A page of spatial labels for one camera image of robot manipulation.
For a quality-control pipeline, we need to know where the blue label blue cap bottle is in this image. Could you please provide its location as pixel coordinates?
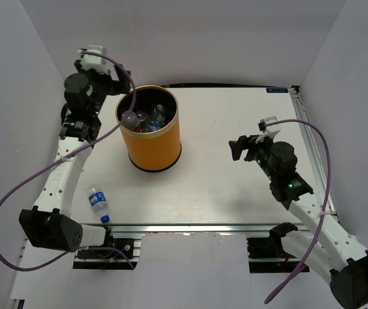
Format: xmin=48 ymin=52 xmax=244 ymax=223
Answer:
xmin=86 ymin=185 xmax=111 ymax=224

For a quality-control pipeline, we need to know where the front aluminium table rail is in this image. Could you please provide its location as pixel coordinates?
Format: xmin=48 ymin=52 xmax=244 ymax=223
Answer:
xmin=109 ymin=222 xmax=310 ymax=236

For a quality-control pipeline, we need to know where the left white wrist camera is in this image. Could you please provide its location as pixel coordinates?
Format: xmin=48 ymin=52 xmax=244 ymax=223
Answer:
xmin=78 ymin=45 xmax=109 ymax=75

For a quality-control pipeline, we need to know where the purple cable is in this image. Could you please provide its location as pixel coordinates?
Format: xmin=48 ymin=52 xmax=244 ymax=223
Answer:
xmin=263 ymin=118 xmax=332 ymax=305
xmin=0 ymin=50 xmax=138 ymax=272

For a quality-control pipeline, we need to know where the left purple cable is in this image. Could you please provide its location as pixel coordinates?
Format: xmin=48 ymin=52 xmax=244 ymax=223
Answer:
xmin=0 ymin=50 xmax=138 ymax=272

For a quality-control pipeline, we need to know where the aluminium table rail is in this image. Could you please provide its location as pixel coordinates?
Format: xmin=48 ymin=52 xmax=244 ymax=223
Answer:
xmin=288 ymin=86 xmax=327 ymax=203
xmin=109 ymin=222 xmax=310 ymax=236

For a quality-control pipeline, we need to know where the black label black cap bottle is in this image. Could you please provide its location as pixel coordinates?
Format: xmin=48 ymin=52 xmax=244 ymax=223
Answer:
xmin=121 ymin=111 xmax=140 ymax=131

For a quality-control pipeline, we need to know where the blue bottle inside bin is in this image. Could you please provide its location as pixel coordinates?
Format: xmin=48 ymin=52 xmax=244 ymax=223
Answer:
xmin=142 ymin=121 xmax=165 ymax=133

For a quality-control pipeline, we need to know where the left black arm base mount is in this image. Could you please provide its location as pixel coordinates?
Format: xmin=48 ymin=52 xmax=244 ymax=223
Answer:
xmin=73 ymin=233 xmax=141 ymax=270

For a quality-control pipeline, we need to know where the right aluminium table rail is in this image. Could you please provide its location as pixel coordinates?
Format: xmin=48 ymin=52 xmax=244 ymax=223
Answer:
xmin=288 ymin=86 xmax=327 ymax=203

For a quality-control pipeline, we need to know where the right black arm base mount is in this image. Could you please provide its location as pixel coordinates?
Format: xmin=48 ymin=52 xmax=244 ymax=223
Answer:
xmin=246 ymin=222 xmax=308 ymax=274

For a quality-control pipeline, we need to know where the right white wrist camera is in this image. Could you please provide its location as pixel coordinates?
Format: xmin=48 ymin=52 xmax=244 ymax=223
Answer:
xmin=255 ymin=116 xmax=281 ymax=144

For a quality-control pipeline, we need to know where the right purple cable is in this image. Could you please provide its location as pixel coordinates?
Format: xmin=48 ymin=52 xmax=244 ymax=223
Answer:
xmin=263 ymin=118 xmax=332 ymax=305

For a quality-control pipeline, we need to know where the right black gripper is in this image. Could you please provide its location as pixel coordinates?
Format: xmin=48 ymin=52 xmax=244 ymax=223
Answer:
xmin=228 ymin=132 xmax=277 ymax=182

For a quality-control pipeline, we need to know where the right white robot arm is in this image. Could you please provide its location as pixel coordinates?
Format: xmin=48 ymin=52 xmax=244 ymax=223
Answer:
xmin=228 ymin=135 xmax=368 ymax=308

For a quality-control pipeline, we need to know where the clear crushed plastic bottle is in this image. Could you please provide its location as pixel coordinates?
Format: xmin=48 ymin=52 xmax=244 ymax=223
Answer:
xmin=149 ymin=104 xmax=167 ymax=127

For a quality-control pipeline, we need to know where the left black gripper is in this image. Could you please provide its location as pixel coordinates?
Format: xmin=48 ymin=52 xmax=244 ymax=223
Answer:
xmin=75 ymin=60 xmax=131 ymax=117

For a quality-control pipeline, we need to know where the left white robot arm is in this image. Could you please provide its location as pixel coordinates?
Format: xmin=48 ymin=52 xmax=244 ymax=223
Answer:
xmin=19 ymin=65 xmax=130 ymax=257

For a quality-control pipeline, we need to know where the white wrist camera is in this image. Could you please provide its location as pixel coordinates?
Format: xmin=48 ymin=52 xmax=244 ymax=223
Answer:
xmin=255 ymin=116 xmax=281 ymax=144
xmin=78 ymin=45 xmax=109 ymax=75

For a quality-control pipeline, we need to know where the orange cylindrical bin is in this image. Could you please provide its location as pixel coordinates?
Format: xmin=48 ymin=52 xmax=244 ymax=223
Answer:
xmin=115 ymin=86 xmax=181 ymax=173

